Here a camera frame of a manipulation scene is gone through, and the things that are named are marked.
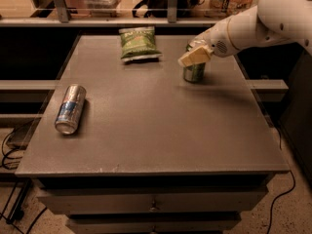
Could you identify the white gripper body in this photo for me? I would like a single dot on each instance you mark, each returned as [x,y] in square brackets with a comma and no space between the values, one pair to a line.
[218,40]

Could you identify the silver blue redbull can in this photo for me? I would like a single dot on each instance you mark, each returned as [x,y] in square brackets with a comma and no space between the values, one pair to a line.
[70,110]

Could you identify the green chip bag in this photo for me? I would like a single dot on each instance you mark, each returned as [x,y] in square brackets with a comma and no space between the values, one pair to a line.
[138,43]

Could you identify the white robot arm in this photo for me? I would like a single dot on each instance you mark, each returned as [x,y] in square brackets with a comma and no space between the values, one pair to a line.
[268,23]

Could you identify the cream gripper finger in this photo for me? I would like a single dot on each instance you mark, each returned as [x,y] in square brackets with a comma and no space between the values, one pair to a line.
[195,43]
[196,55]

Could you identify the grey metal shelf rail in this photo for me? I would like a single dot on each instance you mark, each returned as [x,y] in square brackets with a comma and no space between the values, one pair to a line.
[75,12]

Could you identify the green soda can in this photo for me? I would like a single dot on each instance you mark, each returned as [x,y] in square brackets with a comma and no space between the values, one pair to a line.
[194,73]

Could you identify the grey drawer cabinet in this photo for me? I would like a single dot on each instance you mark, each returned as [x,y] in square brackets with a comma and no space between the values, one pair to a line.
[153,154]

